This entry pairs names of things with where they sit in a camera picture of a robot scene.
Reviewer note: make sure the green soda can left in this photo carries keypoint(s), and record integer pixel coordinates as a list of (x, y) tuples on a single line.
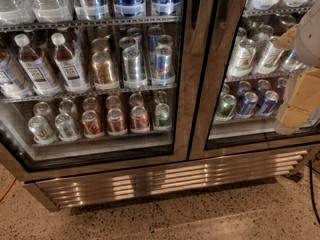
[(162, 119)]

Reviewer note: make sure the gold drink can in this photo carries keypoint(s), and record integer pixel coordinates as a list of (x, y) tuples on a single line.
[(106, 76)]

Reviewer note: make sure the tea bottle white cap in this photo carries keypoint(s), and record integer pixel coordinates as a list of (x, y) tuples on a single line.
[(35, 63), (70, 64)]

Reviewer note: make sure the glass fridge door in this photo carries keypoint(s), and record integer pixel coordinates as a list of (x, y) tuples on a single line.
[(183, 26), (245, 81)]

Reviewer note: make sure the blue silver energy can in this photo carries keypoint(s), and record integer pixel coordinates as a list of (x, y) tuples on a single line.
[(162, 67)]

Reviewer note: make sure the silver soda can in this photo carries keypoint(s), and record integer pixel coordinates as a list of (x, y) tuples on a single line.
[(66, 127)]

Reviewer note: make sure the silver drink can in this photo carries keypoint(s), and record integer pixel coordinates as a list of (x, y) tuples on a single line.
[(134, 73)]

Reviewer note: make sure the white green soda can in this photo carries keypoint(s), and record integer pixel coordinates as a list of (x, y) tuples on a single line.
[(42, 131)]

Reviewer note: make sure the green can right compartment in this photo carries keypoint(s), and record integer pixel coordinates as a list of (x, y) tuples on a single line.
[(226, 106)]

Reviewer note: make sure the blue can right compartment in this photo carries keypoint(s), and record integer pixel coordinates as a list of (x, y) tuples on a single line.
[(248, 104)]

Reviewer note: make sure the steel fridge vent grille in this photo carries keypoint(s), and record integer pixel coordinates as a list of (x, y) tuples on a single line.
[(100, 188)]

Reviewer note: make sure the red soda can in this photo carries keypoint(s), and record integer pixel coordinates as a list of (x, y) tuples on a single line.
[(115, 122), (139, 119), (92, 124)]

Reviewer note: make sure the clear water bottle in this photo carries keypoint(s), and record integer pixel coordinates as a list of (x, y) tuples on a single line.
[(53, 11)]

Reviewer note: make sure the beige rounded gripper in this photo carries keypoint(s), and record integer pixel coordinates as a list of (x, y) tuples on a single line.
[(309, 39)]

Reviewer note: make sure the white tall can right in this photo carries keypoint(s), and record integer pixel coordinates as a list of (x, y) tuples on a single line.
[(241, 59)]

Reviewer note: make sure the blue pepsi can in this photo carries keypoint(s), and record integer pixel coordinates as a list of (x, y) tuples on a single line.
[(129, 8)]

